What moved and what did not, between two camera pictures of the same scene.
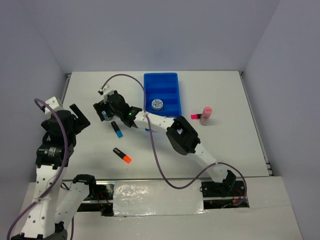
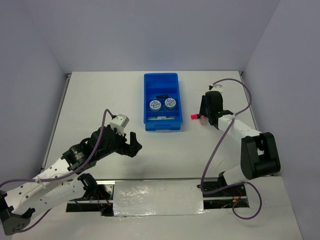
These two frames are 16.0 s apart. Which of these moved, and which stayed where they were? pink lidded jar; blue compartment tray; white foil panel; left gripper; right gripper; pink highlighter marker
Moved: right gripper; left gripper
Stayed: pink highlighter marker; white foil panel; blue compartment tray; pink lidded jar
